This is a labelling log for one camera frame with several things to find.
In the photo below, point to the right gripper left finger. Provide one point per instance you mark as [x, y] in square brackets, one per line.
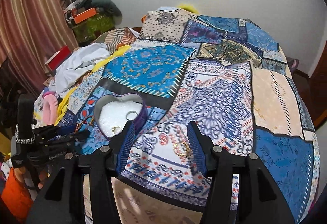
[61, 198]

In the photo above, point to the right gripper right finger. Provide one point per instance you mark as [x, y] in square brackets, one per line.
[260, 200]

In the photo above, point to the purple heart-shaped tin box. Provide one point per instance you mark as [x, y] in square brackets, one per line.
[111, 113]

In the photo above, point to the left hand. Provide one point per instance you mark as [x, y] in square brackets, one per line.
[23, 176]

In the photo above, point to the pink plush slipper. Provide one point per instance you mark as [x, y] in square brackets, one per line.
[50, 107]

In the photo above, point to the orange sleeve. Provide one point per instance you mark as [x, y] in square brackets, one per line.
[16, 196]

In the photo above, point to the yellow printed cloth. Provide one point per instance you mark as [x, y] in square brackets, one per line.
[77, 96]

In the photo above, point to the red and white box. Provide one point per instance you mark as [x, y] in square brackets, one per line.
[58, 58]

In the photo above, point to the white crumpled cloth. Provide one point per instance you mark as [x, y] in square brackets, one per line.
[77, 64]

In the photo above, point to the blue patchwork bedspread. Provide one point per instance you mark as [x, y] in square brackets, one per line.
[232, 79]

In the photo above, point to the striped red curtain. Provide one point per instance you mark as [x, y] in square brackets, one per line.
[31, 32]

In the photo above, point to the green patterned cloth-covered stand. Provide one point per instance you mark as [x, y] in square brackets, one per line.
[91, 28]

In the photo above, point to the striped orange cloth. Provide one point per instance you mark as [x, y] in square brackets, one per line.
[118, 38]

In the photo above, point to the orange box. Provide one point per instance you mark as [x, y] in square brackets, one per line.
[84, 15]

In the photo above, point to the pile of clothes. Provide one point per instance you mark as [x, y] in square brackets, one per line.
[108, 6]

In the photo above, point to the yellow plastic chair back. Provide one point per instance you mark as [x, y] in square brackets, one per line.
[189, 8]

